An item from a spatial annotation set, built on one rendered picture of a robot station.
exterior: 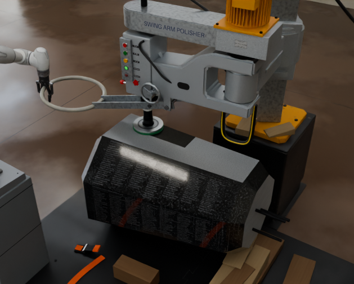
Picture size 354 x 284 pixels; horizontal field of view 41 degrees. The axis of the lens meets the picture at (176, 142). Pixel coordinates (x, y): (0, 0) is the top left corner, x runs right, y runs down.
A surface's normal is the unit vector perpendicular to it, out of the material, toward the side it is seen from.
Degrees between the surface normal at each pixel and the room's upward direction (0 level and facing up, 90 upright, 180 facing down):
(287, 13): 90
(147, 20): 90
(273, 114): 90
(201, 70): 90
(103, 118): 0
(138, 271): 0
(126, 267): 0
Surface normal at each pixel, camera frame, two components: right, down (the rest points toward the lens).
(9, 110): 0.00, -0.82
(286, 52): 0.19, 0.56
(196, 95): -0.47, 0.51
